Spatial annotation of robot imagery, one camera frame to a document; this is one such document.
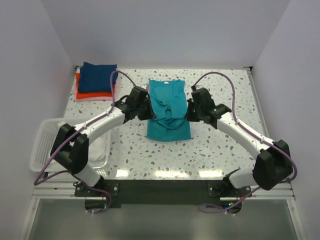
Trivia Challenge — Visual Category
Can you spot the teal t shirt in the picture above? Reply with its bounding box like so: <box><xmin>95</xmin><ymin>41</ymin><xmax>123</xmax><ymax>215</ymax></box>
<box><xmin>146</xmin><ymin>79</ymin><xmax>191</xmax><ymax>142</ymax></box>

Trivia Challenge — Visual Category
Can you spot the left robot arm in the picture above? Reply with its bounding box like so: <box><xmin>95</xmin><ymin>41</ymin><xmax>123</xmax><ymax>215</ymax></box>
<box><xmin>50</xmin><ymin>86</ymin><xmax>155</xmax><ymax>196</ymax></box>

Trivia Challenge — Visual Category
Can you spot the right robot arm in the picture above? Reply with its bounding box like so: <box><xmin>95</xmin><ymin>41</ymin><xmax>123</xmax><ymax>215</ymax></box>
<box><xmin>185</xmin><ymin>88</ymin><xmax>294</xmax><ymax>197</ymax></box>

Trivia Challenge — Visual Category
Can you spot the folded orange t shirt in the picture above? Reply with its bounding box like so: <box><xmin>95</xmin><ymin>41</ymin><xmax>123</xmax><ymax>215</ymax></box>
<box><xmin>75</xmin><ymin>73</ymin><xmax>117</xmax><ymax>100</ymax></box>

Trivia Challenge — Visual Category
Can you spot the white t shirt in basket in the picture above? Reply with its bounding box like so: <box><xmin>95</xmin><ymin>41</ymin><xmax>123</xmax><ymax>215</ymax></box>
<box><xmin>56</xmin><ymin>121</ymin><xmax>112</xmax><ymax>163</ymax></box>

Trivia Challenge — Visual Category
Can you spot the folded pink t shirt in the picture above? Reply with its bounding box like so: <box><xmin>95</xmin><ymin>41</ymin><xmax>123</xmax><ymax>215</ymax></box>
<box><xmin>73</xmin><ymin>72</ymin><xmax>118</xmax><ymax>102</ymax></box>

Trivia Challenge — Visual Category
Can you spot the white plastic basket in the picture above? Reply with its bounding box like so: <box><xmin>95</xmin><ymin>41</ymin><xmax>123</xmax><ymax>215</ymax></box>
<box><xmin>29</xmin><ymin>117</ymin><xmax>112</xmax><ymax>173</ymax></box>

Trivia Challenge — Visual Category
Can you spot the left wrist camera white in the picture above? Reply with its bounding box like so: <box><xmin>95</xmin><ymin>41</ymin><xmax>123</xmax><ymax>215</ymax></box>
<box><xmin>140</xmin><ymin>83</ymin><xmax>150</xmax><ymax>91</ymax></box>

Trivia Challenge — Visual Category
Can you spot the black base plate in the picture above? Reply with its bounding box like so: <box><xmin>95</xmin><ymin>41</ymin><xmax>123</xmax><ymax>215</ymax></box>
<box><xmin>73</xmin><ymin>179</ymin><xmax>251</xmax><ymax>211</ymax></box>

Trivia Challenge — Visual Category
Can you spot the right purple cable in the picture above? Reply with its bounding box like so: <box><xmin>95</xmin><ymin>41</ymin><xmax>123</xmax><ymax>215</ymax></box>
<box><xmin>191</xmin><ymin>71</ymin><xmax>298</xmax><ymax>216</ymax></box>

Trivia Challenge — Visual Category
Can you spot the purple cable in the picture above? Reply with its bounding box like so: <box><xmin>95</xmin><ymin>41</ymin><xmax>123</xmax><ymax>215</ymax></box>
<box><xmin>191</xmin><ymin>71</ymin><xmax>298</xmax><ymax>216</ymax></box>
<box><xmin>33</xmin><ymin>70</ymin><xmax>137</xmax><ymax>216</ymax></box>

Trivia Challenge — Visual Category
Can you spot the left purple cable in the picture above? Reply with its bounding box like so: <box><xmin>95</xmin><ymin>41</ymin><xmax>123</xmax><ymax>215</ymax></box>
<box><xmin>33</xmin><ymin>70</ymin><xmax>137</xmax><ymax>216</ymax></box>

